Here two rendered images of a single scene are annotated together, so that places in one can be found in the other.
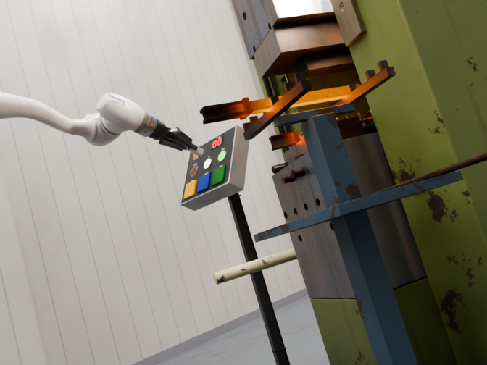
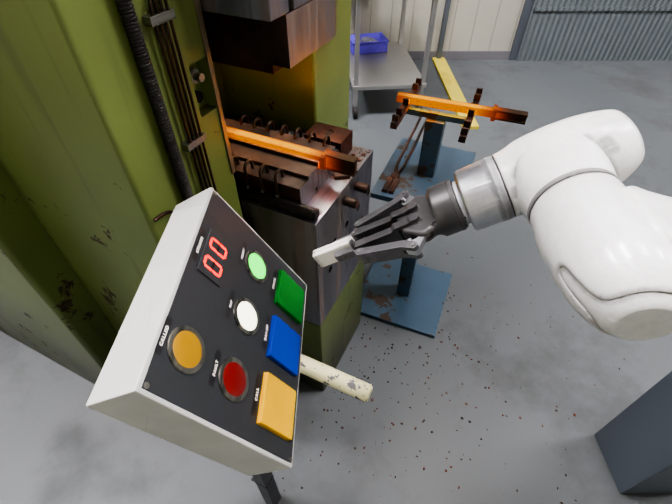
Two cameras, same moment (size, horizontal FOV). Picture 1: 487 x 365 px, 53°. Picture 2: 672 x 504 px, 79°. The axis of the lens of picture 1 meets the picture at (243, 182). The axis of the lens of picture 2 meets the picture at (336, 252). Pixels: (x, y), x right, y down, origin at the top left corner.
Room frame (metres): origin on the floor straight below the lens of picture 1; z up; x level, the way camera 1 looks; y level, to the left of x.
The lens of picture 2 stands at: (2.21, 0.47, 1.59)
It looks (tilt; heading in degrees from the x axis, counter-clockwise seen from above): 46 degrees down; 226
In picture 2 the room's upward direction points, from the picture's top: straight up
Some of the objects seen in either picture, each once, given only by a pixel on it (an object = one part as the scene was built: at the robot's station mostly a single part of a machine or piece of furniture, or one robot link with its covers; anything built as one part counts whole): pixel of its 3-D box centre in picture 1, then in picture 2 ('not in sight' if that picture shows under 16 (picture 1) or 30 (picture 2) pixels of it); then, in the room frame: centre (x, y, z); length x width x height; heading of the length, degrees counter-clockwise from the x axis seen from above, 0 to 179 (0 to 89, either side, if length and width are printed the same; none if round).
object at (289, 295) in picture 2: (219, 176); (288, 297); (1.96, 0.09, 1.01); 0.07 x 0.05 x 0.07; 45
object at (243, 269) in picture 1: (267, 262); (292, 359); (1.91, 0.00, 0.62); 0.44 x 0.05 x 0.05; 110
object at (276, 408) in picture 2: (190, 190); (275, 406); (2.10, 0.23, 1.01); 0.07 x 0.05 x 0.07; 45
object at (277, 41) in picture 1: (318, 45); (227, 13); (1.69, -0.40, 1.32); 0.42 x 0.20 x 0.10; 110
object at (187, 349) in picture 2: not in sight; (187, 349); (2.16, 0.17, 1.16); 0.05 x 0.03 x 0.04; 20
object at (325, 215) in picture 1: (346, 210); (426, 173); (1.09, -0.20, 0.71); 0.40 x 0.30 x 0.02; 24
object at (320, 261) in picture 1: (385, 207); (270, 216); (1.64, -0.43, 0.69); 0.56 x 0.38 x 0.45; 110
